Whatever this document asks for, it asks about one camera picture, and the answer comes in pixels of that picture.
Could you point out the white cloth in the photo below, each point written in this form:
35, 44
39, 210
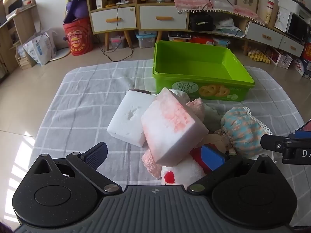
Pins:
181, 94

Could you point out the red white plush hat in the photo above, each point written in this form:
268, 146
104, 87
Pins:
181, 172

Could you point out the white sponge block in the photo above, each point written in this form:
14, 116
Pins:
126, 121

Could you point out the wooden cabinet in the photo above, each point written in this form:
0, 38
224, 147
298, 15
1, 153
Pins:
136, 2

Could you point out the black bag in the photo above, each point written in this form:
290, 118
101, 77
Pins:
201, 22

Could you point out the wooden desk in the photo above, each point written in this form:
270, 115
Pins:
21, 24

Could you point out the white bottle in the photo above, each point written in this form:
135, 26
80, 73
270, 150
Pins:
269, 11

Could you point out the grey checked blanket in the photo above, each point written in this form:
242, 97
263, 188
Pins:
85, 106

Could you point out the white paper bag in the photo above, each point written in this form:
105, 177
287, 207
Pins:
38, 48

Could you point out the black microwave oven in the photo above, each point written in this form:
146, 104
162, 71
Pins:
296, 26

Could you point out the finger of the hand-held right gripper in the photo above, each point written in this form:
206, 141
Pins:
274, 142
303, 135

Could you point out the red printed bucket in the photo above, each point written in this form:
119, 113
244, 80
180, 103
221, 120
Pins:
77, 38

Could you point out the round white base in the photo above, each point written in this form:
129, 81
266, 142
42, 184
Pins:
60, 54

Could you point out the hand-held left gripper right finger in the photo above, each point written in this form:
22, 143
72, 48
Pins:
213, 157

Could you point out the green plastic box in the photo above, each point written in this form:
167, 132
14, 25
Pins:
194, 60

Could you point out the pink tasselled cabinet cover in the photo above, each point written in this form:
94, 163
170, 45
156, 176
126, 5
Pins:
194, 3

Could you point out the pale green towel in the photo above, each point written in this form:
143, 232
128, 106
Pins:
213, 116

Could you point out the beige plush doll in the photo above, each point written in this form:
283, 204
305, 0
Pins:
220, 140

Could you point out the clear storage box blue lid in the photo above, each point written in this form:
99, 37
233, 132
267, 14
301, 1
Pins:
145, 40

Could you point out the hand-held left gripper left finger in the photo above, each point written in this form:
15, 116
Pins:
96, 154

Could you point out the brown round pad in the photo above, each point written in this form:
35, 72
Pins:
139, 91

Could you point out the pink stained sponge block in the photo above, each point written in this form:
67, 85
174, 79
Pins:
170, 126

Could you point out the floral lace-trimmed cloth pouch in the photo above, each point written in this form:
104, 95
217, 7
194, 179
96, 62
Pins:
240, 131

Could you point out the pink plush towel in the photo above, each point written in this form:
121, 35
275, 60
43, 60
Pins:
196, 108

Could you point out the purple plush toy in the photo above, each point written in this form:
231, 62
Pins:
76, 7

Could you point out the white carton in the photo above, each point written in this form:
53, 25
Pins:
100, 1

